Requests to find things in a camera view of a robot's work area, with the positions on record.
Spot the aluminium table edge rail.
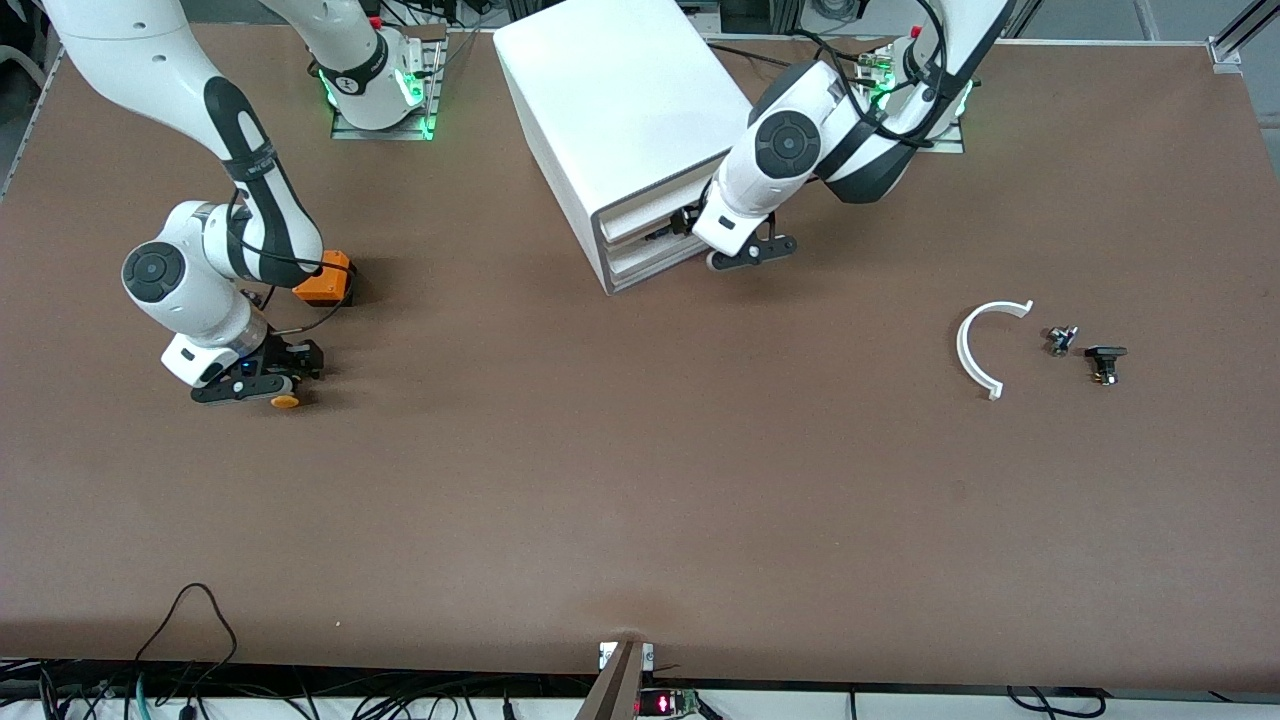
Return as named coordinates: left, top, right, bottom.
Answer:
left=0, top=45, right=66, bottom=201

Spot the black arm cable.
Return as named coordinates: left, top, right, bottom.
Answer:
left=798, top=0, right=951, bottom=151
left=225, top=190, right=349, bottom=336

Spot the black push button switch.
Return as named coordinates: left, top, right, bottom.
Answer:
left=1085, top=345, right=1129, bottom=387

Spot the aluminium frame corner profile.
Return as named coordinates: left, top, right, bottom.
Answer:
left=1208, top=0, right=1280, bottom=73

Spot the white half-ring clamp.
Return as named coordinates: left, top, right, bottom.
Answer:
left=956, top=300, right=1034, bottom=401

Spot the orange black box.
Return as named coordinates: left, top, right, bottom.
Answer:
left=292, top=250, right=357, bottom=307

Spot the red lit electronics module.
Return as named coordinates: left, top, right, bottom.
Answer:
left=633, top=688, right=701, bottom=719

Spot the black looped table cable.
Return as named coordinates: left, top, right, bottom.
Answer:
left=133, top=583, right=239, bottom=691

